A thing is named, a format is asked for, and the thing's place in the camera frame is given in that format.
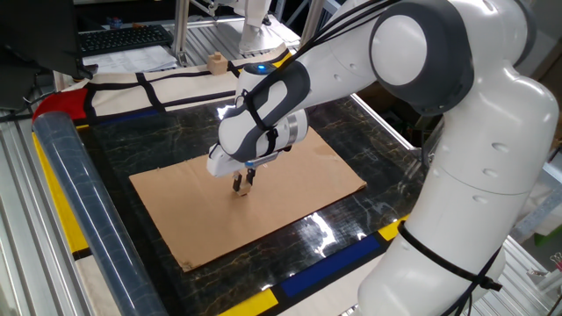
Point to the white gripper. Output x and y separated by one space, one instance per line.
219 169

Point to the small wooden cube block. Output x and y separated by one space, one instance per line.
243 189

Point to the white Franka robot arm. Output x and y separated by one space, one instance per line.
483 175

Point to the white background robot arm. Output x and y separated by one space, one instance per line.
259 39

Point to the colour block patterned cloth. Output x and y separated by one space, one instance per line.
118 94

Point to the brown cardboard sheet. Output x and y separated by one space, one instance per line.
298 188

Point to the black marble pattern mat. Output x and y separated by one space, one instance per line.
153 140

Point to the notched wooden piece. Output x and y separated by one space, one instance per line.
217 63

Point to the clear plastic tube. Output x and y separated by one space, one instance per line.
96 210

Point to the white paper sheets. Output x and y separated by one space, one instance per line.
131 59

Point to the black computer keyboard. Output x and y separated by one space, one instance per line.
123 38

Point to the aluminium diagonal strut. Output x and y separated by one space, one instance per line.
428 140

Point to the black computer monitor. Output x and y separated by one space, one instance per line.
39 35

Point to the aluminium frame post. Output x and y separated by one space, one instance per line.
180 30
312 15

